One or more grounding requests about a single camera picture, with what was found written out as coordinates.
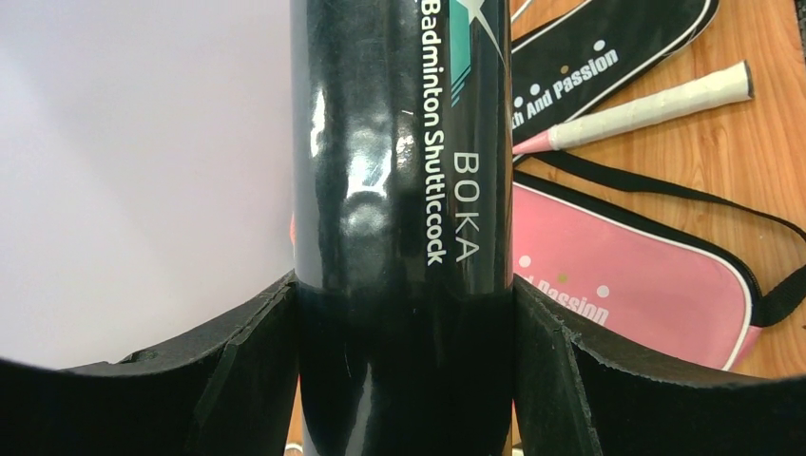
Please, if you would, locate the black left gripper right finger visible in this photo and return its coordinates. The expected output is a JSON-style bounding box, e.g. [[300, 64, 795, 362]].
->
[[514, 278, 805, 455]]

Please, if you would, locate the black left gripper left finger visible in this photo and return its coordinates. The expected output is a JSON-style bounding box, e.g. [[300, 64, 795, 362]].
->
[[1, 274, 298, 455]]

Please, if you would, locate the black shuttlecock tube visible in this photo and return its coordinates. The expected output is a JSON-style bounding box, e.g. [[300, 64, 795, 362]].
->
[[290, 1, 514, 455]]

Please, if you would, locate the pink racket cover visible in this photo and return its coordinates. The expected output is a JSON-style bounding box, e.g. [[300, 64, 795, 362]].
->
[[512, 184, 761, 370]]

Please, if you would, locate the black racket cover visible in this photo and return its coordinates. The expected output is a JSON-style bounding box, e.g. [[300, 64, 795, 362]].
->
[[509, 0, 806, 329]]

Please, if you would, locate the pink racket upper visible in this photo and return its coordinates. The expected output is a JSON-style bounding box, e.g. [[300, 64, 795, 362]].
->
[[513, 60, 755, 155]]

